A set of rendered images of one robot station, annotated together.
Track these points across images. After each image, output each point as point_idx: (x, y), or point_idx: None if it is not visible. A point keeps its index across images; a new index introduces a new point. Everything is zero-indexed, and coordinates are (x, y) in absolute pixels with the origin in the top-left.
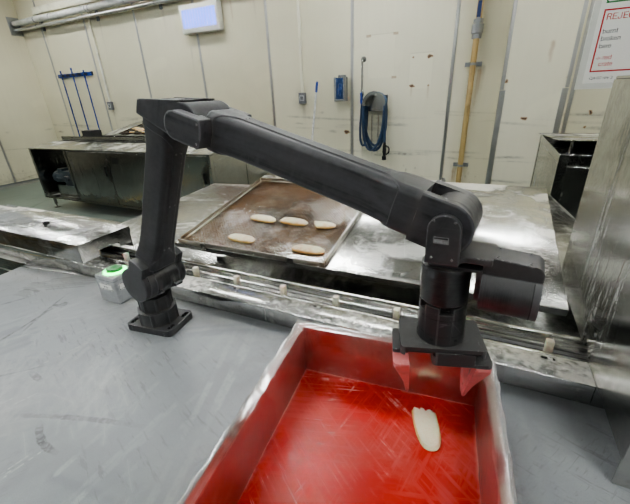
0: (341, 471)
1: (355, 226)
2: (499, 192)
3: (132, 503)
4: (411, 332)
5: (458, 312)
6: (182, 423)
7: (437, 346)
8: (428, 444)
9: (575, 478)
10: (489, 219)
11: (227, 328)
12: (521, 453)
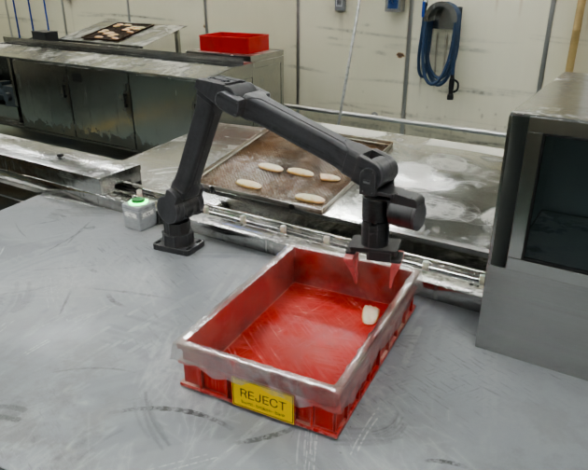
0: (307, 327)
1: None
2: None
3: (179, 328)
4: (357, 241)
5: (380, 226)
6: (204, 300)
7: (369, 247)
8: (367, 321)
9: (454, 342)
10: (488, 184)
11: (233, 255)
12: (427, 331)
